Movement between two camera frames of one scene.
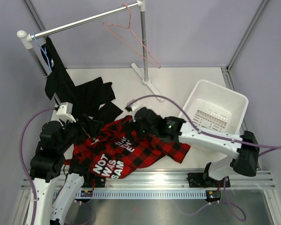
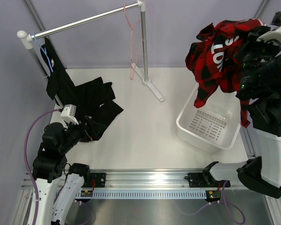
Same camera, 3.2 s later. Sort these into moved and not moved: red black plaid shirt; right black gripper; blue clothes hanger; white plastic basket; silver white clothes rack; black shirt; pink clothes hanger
Moved: pink clothes hanger; red black plaid shirt; right black gripper
Not moved: blue clothes hanger; white plastic basket; silver white clothes rack; black shirt
